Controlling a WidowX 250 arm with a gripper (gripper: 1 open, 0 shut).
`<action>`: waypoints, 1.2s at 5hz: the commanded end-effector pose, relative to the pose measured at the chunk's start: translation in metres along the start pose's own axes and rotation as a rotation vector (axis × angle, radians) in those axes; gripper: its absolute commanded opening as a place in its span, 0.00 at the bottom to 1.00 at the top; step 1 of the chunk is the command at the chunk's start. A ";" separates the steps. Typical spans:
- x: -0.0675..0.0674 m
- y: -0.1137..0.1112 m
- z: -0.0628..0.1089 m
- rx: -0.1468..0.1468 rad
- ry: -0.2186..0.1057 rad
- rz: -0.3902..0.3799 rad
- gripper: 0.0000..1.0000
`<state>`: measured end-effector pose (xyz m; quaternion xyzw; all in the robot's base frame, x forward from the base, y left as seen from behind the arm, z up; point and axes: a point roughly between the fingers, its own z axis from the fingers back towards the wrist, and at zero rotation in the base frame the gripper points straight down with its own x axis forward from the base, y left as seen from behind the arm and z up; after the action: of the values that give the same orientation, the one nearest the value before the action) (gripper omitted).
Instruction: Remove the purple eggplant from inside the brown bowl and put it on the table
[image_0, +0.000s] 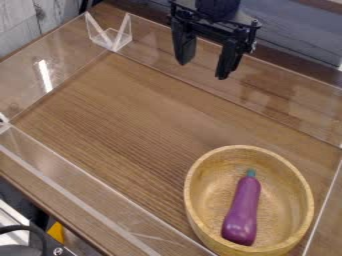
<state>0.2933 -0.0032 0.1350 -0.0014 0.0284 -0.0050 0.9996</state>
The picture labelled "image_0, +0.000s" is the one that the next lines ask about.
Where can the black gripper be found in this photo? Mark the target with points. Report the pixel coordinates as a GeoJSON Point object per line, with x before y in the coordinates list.
{"type": "Point", "coordinates": [216, 19]}

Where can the purple toy eggplant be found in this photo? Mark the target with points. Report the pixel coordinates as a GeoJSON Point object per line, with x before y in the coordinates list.
{"type": "Point", "coordinates": [240, 223]}

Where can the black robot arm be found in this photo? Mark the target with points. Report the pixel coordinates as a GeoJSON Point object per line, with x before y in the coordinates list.
{"type": "Point", "coordinates": [218, 21]}

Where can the brown wooden bowl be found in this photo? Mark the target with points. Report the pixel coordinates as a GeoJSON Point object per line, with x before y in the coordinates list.
{"type": "Point", "coordinates": [286, 201]}

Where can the yellow and black device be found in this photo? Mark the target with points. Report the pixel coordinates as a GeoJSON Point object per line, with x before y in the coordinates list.
{"type": "Point", "coordinates": [58, 233]}

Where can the clear acrylic corner bracket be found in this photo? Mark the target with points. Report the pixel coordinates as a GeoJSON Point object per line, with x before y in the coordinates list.
{"type": "Point", "coordinates": [110, 38]}

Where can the clear acrylic front wall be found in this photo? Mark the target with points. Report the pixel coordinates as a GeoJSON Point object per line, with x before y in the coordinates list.
{"type": "Point", "coordinates": [93, 209]}

